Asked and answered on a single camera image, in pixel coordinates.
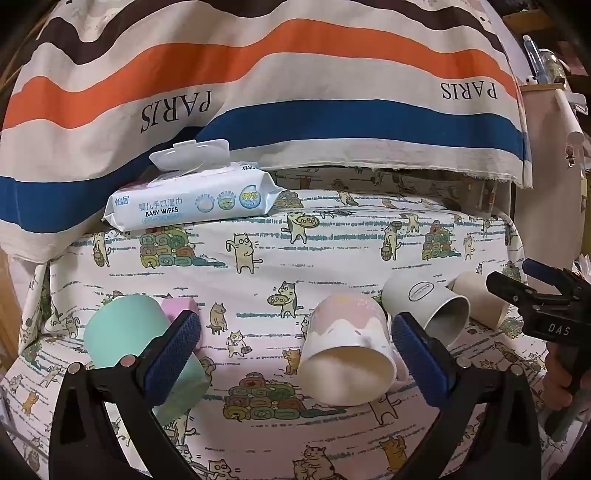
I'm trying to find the blue pen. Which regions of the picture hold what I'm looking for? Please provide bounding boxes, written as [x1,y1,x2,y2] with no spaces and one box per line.
[522,34,544,86]

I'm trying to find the beige paper cup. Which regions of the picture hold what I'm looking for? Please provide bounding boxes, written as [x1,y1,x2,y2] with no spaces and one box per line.
[450,271,511,331]

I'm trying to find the clear small bottle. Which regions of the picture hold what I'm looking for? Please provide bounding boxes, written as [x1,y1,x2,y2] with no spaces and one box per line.
[538,48,568,86]

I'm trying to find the cat printed cloth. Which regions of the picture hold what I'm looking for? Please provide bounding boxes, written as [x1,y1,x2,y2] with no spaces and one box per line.
[0,166,557,480]

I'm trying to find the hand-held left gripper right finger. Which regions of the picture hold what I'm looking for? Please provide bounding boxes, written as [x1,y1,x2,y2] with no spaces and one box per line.
[392,311,542,480]

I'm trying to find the pink and white mug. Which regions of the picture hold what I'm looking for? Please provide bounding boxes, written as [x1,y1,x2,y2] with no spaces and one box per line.
[295,294,410,408]

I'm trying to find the baby wipes pack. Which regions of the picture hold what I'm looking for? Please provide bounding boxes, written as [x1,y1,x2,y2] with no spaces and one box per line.
[102,138,283,232]

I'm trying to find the mint green cup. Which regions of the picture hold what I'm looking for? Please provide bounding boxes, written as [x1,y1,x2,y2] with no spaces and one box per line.
[83,294,211,425]

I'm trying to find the grey paper cup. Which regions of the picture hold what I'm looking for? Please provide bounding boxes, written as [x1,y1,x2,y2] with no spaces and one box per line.
[382,272,471,348]

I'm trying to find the pink cup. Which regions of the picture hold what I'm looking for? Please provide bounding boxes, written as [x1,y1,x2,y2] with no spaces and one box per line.
[161,298,205,355]

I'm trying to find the white tube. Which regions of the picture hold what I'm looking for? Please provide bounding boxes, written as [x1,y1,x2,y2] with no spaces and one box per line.
[554,88,585,144]

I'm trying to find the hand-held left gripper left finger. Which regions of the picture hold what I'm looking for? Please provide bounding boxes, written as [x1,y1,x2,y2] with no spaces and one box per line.
[48,310,204,480]

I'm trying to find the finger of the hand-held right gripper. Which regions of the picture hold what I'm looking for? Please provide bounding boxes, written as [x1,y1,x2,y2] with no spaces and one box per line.
[522,258,578,289]
[487,272,539,306]

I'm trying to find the striped cloth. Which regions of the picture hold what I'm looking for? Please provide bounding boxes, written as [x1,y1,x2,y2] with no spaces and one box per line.
[0,0,534,256]

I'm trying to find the person's right hand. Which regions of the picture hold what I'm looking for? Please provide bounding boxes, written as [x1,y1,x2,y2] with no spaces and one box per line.
[541,352,591,414]

